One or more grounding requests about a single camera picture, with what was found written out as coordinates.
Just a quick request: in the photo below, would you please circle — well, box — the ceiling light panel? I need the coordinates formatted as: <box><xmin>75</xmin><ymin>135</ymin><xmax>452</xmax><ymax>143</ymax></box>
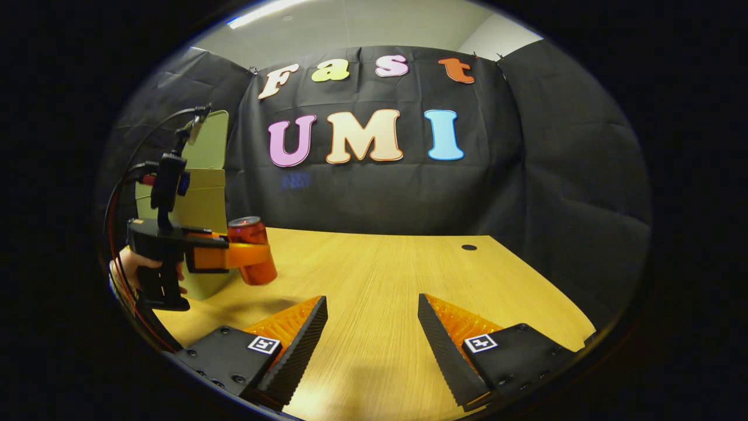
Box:
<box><xmin>227</xmin><ymin>0</ymin><xmax>310</xmax><ymax>29</ymax></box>

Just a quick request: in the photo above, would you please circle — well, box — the green desktop garbage bin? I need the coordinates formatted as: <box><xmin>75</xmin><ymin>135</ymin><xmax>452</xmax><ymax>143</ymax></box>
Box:
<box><xmin>134</xmin><ymin>110</ymin><xmax>230</xmax><ymax>302</ymax></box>

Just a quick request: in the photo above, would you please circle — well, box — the wooden desktop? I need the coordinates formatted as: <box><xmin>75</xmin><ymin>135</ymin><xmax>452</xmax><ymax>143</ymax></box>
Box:
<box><xmin>153</xmin><ymin>227</ymin><xmax>597</xmax><ymax>421</ymax></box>

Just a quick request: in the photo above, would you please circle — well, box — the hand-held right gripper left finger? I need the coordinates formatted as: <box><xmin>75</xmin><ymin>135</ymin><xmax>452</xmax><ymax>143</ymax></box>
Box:
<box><xmin>169</xmin><ymin>295</ymin><xmax>329</xmax><ymax>408</ymax></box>

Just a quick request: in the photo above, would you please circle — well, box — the black backdrop cloth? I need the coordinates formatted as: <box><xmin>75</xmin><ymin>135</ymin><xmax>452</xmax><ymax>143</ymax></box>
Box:
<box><xmin>96</xmin><ymin>40</ymin><xmax>652</xmax><ymax>328</ymax></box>

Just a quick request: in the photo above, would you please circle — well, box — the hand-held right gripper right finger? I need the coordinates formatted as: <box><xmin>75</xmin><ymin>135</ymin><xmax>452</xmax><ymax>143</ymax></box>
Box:
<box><xmin>417</xmin><ymin>294</ymin><xmax>579</xmax><ymax>410</ymax></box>

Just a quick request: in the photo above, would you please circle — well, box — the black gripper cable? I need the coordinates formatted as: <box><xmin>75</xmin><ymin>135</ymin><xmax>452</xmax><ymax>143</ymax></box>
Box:
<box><xmin>104</xmin><ymin>107</ymin><xmax>202</xmax><ymax>234</ymax></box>

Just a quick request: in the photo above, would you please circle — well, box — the red pop can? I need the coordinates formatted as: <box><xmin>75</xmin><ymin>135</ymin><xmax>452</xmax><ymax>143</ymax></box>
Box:
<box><xmin>227</xmin><ymin>216</ymin><xmax>278</xmax><ymax>286</ymax></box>

